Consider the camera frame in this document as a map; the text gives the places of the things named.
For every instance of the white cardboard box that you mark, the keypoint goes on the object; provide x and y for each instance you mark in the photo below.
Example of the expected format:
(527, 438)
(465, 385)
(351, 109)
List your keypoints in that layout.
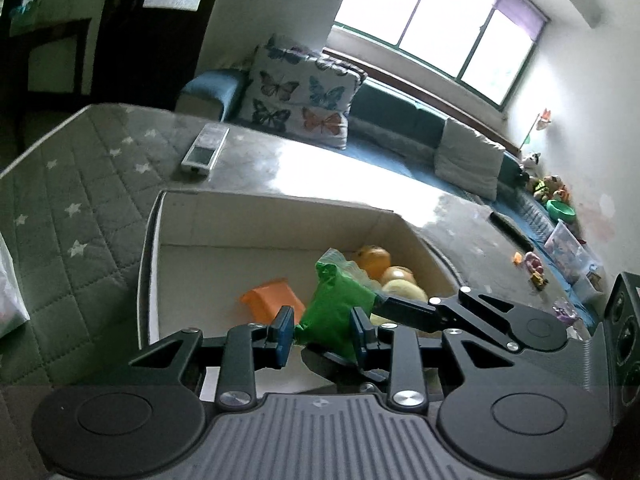
(203, 250)

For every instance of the black remote on cover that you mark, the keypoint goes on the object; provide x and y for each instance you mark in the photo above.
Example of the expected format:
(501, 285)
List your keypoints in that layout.
(513, 233)

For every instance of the orange snack packet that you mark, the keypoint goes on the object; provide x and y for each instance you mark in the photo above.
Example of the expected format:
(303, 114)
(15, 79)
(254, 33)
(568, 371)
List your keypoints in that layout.
(266, 300)

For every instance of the green plastic bowl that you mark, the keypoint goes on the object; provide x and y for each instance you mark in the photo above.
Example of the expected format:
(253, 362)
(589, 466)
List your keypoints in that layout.
(558, 210)

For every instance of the yellow plush chick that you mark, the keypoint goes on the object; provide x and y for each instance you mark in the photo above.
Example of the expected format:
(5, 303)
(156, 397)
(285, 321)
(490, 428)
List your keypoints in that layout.
(397, 288)

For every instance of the green snack packet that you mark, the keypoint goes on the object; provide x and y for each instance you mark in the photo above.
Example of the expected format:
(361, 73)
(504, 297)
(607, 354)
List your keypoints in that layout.
(341, 286)

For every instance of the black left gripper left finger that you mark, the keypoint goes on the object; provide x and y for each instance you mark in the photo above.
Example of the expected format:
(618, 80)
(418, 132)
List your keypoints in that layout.
(183, 358)

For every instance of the grey white cushion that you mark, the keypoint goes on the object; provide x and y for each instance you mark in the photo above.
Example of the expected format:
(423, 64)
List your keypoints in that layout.
(468, 159)

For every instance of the white tissue pack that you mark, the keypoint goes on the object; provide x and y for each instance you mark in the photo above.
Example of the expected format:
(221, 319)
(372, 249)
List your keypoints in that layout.
(13, 312)

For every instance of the white remote control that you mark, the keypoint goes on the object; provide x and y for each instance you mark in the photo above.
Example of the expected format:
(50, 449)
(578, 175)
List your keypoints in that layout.
(202, 155)

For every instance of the clear plastic storage bin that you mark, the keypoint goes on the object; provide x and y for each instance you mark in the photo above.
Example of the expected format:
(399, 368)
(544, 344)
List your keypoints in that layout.
(572, 258)

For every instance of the dark teal sofa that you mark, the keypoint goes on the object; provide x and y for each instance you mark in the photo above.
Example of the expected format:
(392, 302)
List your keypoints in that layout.
(391, 130)

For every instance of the grey quilted star cover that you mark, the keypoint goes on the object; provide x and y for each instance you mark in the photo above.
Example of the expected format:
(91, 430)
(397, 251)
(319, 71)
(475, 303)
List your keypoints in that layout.
(74, 209)

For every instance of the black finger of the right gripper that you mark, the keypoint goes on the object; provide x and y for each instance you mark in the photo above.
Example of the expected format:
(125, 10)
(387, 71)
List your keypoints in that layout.
(338, 370)

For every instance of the butterfly print pillow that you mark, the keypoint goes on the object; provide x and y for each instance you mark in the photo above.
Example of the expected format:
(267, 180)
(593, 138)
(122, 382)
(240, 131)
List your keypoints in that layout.
(299, 92)

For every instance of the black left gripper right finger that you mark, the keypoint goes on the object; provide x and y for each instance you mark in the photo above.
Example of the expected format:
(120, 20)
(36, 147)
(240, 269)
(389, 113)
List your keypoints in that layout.
(399, 352)

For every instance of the yellow rubber duck toy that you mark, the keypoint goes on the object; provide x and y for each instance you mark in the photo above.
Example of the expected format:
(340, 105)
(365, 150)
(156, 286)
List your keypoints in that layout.
(377, 263)

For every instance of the pile of plush toys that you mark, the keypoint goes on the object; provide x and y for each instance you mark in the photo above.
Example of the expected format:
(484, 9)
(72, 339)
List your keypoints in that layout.
(545, 188)

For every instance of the window with green frame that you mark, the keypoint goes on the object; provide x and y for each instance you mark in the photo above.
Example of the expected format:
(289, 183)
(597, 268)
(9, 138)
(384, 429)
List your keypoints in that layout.
(483, 45)

